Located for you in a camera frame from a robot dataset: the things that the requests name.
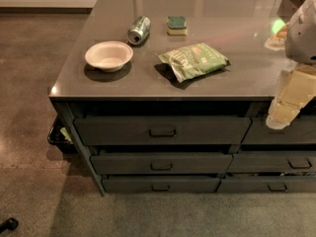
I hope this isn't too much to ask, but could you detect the green yellow sponge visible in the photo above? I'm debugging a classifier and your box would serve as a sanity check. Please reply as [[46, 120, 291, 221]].
[[167, 16, 188, 36]]

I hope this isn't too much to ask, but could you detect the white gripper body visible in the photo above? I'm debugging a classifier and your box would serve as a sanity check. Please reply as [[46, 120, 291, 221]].
[[266, 63, 316, 129]]

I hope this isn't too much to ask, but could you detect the green soda can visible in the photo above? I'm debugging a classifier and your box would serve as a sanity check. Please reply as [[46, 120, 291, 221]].
[[127, 16, 151, 45]]

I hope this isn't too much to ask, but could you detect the black bin beside cabinet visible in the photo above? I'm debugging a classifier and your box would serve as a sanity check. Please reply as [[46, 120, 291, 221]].
[[47, 118, 76, 154]]

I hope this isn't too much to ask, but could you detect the grey drawer cabinet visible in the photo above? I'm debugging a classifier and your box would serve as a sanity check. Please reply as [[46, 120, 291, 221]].
[[49, 0, 316, 194]]

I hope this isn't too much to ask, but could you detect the black object on floor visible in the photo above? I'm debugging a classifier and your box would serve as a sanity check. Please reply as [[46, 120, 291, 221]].
[[0, 218, 19, 233]]

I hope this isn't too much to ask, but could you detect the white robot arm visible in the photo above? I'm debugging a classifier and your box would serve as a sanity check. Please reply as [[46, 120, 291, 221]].
[[265, 0, 316, 129]]

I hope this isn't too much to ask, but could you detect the white paper bowl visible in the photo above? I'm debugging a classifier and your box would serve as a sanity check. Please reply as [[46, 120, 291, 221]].
[[85, 41, 133, 72]]

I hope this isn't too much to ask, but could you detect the green chip bag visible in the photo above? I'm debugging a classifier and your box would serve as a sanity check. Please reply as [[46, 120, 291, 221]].
[[158, 42, 230, 83]]

